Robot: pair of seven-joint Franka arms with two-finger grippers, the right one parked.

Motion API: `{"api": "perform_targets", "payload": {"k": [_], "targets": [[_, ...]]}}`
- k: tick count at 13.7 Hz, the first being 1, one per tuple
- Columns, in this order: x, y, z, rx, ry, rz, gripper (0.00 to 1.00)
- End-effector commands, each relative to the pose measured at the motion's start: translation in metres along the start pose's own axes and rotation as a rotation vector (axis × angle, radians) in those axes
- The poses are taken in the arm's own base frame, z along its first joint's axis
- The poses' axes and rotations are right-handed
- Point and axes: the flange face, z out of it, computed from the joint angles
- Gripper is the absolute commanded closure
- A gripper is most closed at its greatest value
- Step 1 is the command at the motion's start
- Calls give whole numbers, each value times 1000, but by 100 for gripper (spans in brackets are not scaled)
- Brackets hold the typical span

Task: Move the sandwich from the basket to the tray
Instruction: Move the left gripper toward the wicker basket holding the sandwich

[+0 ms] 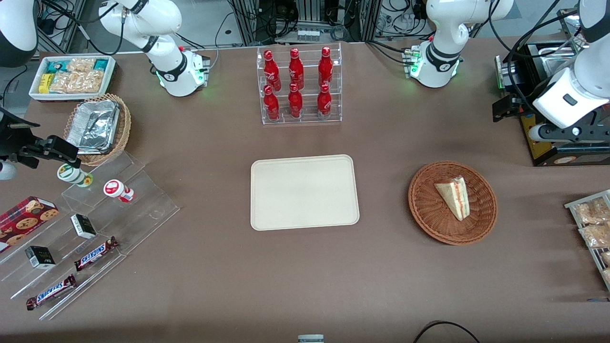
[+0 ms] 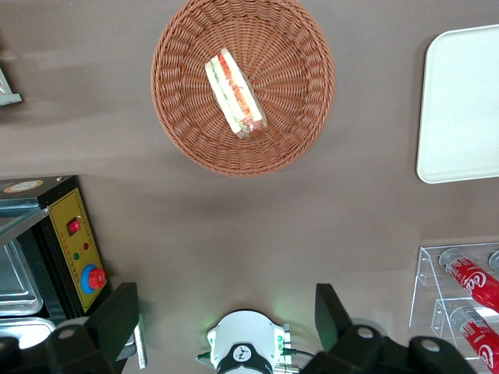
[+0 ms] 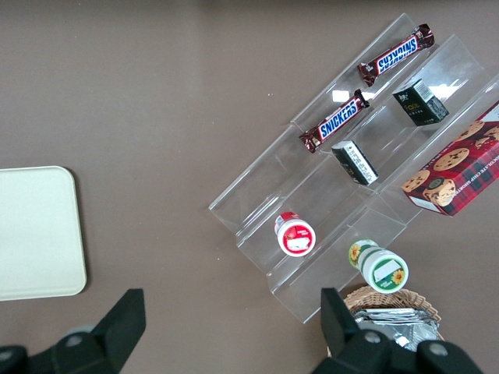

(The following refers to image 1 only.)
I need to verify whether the aluminium equipment frame with cables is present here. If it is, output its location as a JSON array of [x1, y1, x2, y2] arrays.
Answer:
[[228, 0, 429, 47]]

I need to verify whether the black food display cabinet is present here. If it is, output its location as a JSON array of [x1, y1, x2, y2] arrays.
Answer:
[[495, 40, 610, 167]]

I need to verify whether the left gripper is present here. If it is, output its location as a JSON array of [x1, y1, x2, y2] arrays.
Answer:
[[492, 94, 610, 144]]

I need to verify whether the red lid yoghurt cup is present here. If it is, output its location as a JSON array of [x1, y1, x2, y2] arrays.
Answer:
[[103, 179, 135, 203]]

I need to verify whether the white rectangular plastic bin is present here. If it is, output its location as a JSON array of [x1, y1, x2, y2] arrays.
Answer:
[[29, 55, 117, 102]]

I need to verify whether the small black carton box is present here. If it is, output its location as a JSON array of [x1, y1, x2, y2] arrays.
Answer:
[[25, 245, 56, 270], [71, 214, 97, 240]]

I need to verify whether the round brown wicker basket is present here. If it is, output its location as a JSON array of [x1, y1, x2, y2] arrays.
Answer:
[[408, 161, 498, 246]]

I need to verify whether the red cola bottle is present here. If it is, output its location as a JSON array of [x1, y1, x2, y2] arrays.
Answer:
[[288, 83, 304, 119], [318, 46, 334, 88], [263, 50, 282, 92], [288, 48, 305, 90], [317, 83, 332, 120], [263, 85, 280, 121]]

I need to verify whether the black cable loop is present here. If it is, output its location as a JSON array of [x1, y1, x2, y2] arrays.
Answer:
[[412, 321, 482, 343]]

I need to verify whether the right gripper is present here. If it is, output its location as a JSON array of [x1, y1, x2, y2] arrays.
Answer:
[[0, 108, 80, 181]]

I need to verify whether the grey tray of crackers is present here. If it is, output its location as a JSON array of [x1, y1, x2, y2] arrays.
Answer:
[[564, 190, 610, 291]]

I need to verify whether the aluminium foil tray stack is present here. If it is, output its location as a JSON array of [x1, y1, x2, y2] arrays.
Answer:
[[66, 99, 121, 155]]

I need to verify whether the green lid yoghurt cup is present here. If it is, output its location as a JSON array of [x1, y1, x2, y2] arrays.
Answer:
[[57, 163, 94, 188]]

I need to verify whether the clear acrylic bottle rack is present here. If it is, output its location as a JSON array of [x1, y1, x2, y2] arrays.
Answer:
[[256, 43, 343, 125]]

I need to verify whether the oval tan wicker basket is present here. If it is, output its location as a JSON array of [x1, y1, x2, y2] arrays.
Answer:
[[63, 93, 132, 167]]

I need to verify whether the red tartan cookie box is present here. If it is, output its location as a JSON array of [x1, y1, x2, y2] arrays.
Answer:
[[0, 196, 60, 253]]

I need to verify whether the clear acrylic stepped shelf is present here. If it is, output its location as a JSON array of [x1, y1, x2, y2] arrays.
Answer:
[[0, 195, 128, 321], [61, 151, 181, 258]]

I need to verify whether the clear bag of crackers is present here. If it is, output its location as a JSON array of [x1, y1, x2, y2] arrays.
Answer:
[[67, 58, 96, 73], [50, 71, 104, 94]]

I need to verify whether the Snickers chocolate bar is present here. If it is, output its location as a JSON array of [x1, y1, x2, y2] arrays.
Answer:
[[74, 236, 120, 272], [26, 274, 77, 311]]

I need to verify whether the triangle sandwich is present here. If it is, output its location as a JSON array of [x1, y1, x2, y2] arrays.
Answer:
[[434, 176, 470, 222]]

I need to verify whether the beige plastic serving tray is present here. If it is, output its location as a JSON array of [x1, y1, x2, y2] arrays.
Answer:
[[250, 154, 360, 232]]

